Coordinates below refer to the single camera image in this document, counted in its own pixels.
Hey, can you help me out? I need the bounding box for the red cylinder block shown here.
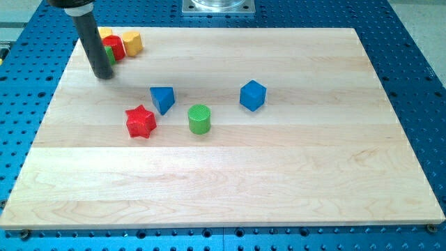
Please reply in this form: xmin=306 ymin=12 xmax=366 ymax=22
xmin=102 ymin=35 xmax=125 ymax=61

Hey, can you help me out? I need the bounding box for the blue perforated metal table plate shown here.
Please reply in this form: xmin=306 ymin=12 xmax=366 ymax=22
xmin=1 ymin=1 xmax=445 ymax=250

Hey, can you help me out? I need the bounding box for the yellow block at back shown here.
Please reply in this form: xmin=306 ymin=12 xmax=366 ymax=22
xmin=98 ymin=26 xmax=113 ymax=40

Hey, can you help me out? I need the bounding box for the green cylinder block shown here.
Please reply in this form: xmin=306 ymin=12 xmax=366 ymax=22
xmin=187 ymin=104 xmax=211 ymax=135

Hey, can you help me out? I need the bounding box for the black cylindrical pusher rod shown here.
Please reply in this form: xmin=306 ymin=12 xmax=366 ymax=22
xmin=47 ymin=0 xmax=114 ymax=79

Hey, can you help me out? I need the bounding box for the red star block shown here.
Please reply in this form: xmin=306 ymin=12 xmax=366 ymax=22
xmin=125 ymin=105 xmax=157 ymax=139

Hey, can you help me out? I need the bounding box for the blue cube block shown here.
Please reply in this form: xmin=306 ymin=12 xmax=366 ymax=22
xmin=240 ymin=80 xmax=267 ymax=112

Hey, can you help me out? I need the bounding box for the blue triangular prism block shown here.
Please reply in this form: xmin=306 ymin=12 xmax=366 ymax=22
xmin=150 ymin=86 xmax=175 ymax=115

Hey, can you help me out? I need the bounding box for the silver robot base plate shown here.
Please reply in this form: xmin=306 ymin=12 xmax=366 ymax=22
xmin=181 ymin=0 xmax=256 ymax=16

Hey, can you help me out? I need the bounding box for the light wooden board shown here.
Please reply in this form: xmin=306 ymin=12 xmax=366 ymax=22
xmin=1 ymin=28 xmax=445 ymax=230

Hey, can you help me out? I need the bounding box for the yellow heart block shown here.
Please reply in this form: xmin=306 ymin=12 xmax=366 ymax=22
xmin=122 ymin=31 xmax=144 ymax=56

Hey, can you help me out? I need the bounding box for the green block behind rod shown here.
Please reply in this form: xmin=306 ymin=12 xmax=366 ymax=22
xmin=105 ymin=46 xmax=116 ymax=66

